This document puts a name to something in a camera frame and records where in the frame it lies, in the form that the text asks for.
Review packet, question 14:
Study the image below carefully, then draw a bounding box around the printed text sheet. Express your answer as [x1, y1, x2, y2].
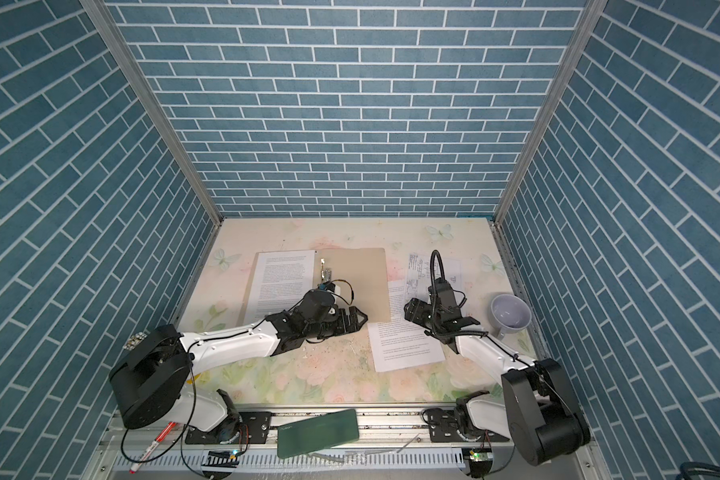
[368, 280, 445, 373]
[243, 250, 315, 324]

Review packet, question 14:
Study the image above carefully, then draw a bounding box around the coloured pencils bundle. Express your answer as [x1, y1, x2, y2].
[123, 331, 149, 351]

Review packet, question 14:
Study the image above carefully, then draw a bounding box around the green phone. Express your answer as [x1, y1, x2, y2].
[277, 409, 359, 459]

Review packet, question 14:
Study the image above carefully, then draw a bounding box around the metal folder clip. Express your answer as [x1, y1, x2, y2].
[320, 258, 332, 284]

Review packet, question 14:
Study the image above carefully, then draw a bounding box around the red white marker pen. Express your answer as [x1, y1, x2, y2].
[129, 422, 177, 474]

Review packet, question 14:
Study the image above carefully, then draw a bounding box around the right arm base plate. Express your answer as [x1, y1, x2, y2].
[420, 407, 510, 443]

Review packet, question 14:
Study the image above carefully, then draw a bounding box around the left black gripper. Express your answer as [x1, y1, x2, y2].
[304, 304, 371, 340]

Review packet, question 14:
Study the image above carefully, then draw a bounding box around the beige paper folder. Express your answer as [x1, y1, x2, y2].
[241, 248, 392, 323]

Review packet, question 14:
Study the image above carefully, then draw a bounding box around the technical drawing sheet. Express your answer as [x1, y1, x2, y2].
[406, 253, 463, 300]

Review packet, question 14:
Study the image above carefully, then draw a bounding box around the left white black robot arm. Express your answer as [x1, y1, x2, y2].
[109, 289, 368, 432]

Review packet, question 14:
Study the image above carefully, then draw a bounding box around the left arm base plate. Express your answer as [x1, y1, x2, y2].
[185, 411, 272, 446]

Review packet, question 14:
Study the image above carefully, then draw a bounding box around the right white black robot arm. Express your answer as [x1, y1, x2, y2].
[404, 278, 591, 466]

